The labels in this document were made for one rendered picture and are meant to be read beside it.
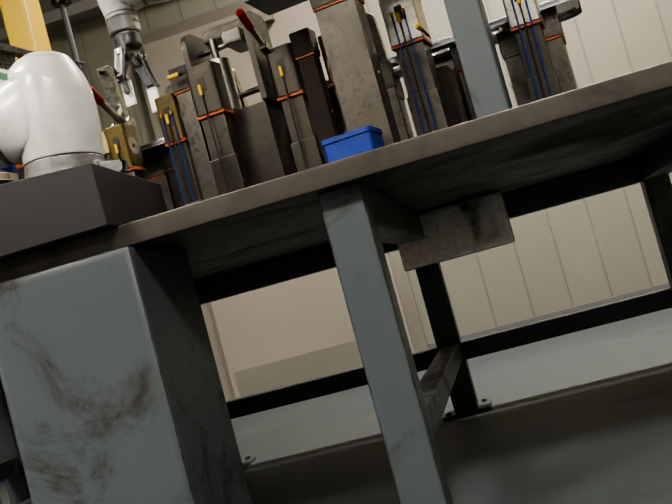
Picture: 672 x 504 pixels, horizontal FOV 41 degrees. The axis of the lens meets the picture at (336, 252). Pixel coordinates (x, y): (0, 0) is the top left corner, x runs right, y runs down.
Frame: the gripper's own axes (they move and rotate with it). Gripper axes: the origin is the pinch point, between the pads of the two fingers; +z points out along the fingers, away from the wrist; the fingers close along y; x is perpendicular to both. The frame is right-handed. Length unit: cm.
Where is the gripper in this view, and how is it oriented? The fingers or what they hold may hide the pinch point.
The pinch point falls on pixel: (144, 105)
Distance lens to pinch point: 260.7
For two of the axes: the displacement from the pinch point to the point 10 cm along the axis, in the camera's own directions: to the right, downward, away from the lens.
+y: 3.2, -0.4, 9.5
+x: -9.1, 2.6, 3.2
